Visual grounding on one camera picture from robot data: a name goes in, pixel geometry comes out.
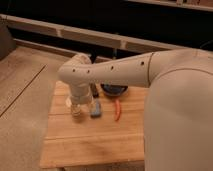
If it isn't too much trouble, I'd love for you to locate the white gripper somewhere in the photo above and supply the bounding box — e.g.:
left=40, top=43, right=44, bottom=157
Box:
left=65, top=96, right=92, bottom=117

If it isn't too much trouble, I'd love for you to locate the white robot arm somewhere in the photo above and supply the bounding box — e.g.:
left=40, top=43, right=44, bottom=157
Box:
left=59, top=49, right=213, bottom=171

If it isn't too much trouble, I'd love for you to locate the dark blue ceramic cup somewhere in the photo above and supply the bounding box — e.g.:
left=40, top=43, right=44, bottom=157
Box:
left=101, top=84, right=128, bottom=97

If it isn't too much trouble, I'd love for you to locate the blue sponge block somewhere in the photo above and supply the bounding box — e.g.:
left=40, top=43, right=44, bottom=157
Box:
left=90, top=101, right=102, bottom=117

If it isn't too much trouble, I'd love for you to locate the wooden table board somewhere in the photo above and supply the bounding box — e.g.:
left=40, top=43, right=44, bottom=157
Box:
left=40, top=81, right=148, bottom=168

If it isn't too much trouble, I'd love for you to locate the grey wall rail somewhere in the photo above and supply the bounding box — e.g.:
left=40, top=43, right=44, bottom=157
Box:
left=0, top=13, right=182, bottom=53

